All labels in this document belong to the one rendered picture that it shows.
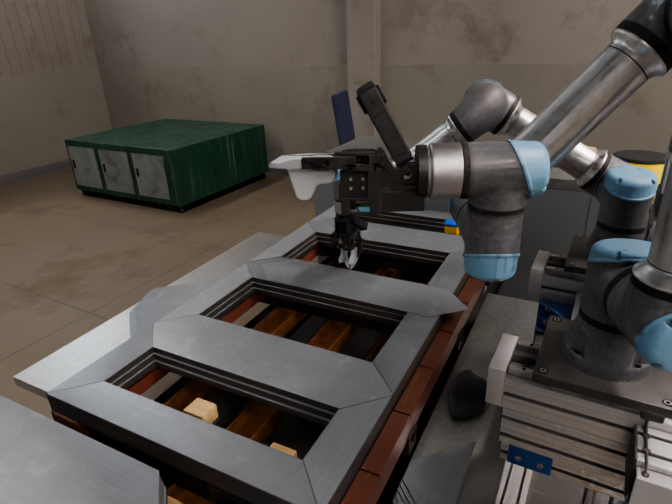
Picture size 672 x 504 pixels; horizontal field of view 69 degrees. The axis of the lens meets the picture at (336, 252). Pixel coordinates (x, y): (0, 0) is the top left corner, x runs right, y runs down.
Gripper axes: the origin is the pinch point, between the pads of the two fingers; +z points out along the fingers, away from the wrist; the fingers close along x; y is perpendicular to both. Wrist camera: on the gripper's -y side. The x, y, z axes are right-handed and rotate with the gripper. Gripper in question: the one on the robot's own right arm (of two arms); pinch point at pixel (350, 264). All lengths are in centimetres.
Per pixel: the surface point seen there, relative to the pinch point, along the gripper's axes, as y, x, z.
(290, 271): 10.8, -18.1, 1.1
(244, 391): 65, 3, 4
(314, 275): 10.2, -8.9, 1.1
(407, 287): 6.1, 22.8, 1.2
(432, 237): -36.8, 17.9, 1.2
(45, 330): -6, -216, 87
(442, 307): 13.8, 36.4, 1.2
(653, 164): -303, 113, 28
